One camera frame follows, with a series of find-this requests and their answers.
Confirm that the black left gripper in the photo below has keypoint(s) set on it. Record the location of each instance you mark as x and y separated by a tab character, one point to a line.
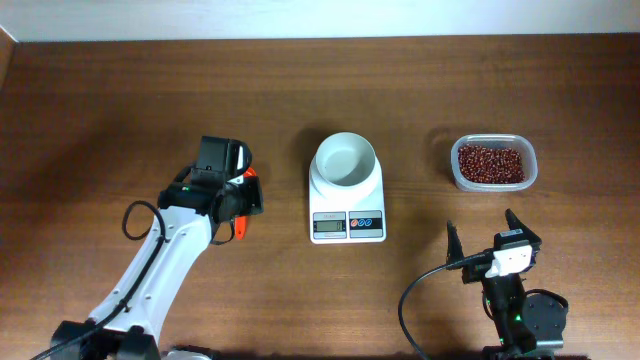
253	187

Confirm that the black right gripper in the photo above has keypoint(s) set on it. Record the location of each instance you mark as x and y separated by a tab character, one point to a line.
515	223

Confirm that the red plastic measuring scoop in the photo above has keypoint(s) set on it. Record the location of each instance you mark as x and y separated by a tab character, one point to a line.
240	223

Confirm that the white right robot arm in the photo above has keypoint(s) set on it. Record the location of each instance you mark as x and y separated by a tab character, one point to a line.
529	323

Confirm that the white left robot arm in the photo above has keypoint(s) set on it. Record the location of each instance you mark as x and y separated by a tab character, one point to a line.
128	323

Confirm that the white round bowl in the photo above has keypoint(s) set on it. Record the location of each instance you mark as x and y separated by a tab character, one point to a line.
345	159

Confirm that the white digital kitchen scale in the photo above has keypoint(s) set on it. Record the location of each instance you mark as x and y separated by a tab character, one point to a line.
346	214

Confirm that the red adzuki beans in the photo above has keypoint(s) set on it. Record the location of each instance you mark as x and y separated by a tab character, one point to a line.
485	165

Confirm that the clear plastic bean container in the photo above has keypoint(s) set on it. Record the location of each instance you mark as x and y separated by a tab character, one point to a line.
516	142

